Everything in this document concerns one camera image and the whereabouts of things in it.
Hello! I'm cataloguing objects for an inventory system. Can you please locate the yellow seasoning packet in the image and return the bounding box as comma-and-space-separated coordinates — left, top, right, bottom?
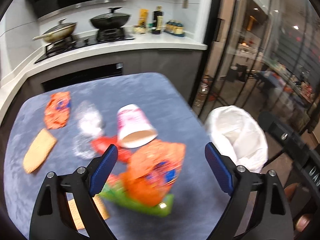
138, 9, 149, 27

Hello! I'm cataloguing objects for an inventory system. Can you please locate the blue yellow condiment jar set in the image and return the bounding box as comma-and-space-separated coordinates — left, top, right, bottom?
164, 20, 185, 37

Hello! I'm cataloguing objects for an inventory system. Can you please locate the green snack wrapper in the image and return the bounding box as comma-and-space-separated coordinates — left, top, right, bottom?
98, 181, 174, 218

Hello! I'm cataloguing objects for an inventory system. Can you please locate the white-lined trash bin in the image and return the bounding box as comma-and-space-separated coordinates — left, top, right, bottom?
204, 105, 268, 173

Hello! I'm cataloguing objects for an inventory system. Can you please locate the small garlic dish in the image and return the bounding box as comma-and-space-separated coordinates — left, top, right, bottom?
132, 25, 146, 34

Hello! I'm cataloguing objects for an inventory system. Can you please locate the red snack wrapper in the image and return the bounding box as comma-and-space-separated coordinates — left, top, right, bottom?
90, 135, 133, 164

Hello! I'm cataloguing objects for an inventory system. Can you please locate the blue-grey table mat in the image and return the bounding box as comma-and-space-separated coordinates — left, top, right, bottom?
4, 73, 229, 239

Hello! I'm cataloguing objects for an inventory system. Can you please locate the black lidded wok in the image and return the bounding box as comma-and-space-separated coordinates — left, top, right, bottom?
90, 7, 131, 30

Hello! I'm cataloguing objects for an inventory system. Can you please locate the large orange plastic bag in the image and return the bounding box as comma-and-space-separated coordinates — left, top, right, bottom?
107, 139, 186, 206

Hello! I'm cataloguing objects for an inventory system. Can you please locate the right hand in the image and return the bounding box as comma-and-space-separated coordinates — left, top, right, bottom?
284, 183, 313, 232

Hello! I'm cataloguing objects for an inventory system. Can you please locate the dark soy sauce bottle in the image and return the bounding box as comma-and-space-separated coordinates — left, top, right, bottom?
151, 6, 163, 35

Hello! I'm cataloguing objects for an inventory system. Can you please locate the clear crumpled plastic wrap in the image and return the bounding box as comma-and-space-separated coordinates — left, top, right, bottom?
73, 100, 104, 159

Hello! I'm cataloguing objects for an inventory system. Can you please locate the yellow waffle sponge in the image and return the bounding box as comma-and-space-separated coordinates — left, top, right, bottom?
68, 195, 110, 230
23, 128, 57, 174

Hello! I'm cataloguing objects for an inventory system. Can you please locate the white kitchen counter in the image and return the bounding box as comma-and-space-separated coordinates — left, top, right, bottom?
1, 33, 207, 120

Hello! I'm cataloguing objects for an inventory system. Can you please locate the black gas stove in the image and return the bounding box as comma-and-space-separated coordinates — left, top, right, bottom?
35, 27, 135, 63

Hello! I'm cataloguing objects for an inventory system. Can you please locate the steel frying pan with lid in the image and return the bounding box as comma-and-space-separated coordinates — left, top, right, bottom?
32, 18, 77, 43

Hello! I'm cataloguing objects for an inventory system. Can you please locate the pink paper cup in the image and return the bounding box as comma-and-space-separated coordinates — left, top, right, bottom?
117, 104, 158, 148

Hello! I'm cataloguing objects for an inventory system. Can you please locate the small orange snack packet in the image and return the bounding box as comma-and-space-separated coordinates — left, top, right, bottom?
44, 91, 71, 129

